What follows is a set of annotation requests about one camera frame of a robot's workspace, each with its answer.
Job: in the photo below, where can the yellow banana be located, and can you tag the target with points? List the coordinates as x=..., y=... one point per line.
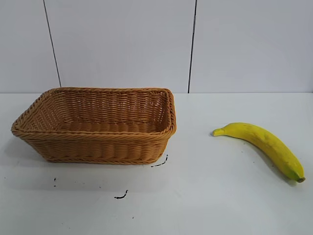
x=269, y=144

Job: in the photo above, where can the brown woven wicker basket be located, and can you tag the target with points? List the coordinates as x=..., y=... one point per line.
x=102, y=147

